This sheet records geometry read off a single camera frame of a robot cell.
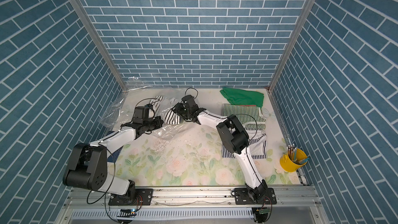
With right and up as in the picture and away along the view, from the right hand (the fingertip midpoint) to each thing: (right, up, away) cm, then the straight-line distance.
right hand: (173, 110), depth 95 cm
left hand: (-3, -6, -4) cm, 8 cm away
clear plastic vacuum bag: (-38, +1, +10) cm, 39 cm away
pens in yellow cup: (+62, -19, -23) cm, 68 cm away
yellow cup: (+65, -29, -15) cm, 73 cm away
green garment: (+44, +9, +18) cm, 48 cm away
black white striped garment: (-5, +2, -4) cm, 7 cm away
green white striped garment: (+51, -5, +6) cm, 51 cm away
